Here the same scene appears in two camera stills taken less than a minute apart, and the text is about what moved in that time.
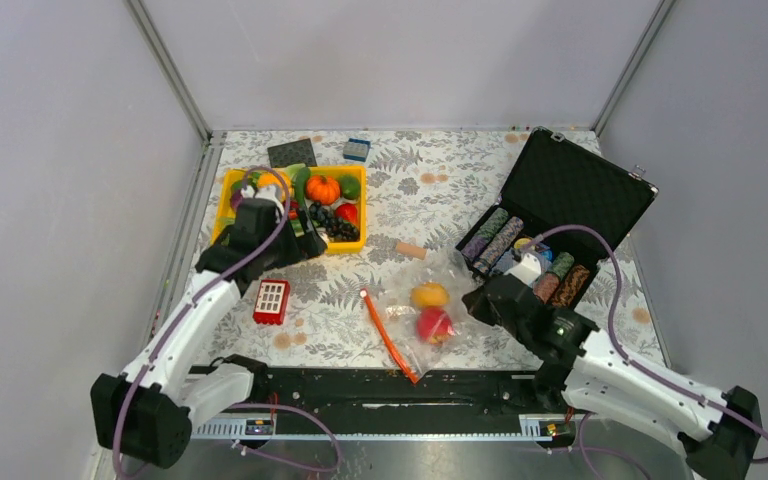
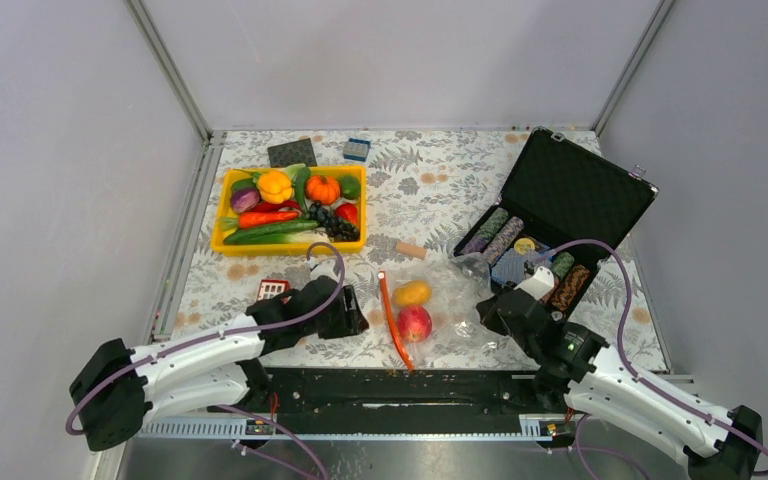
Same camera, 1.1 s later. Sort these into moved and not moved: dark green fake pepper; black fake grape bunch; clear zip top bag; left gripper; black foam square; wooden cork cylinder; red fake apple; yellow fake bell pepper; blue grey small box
Moved: red fake apple; clear zip top bag; left gripper
Not moved: blue grey small box; black fake grape bunch; wooden cork cylinder; yellow fake bell pepper; dark green fake pepper; black foam square
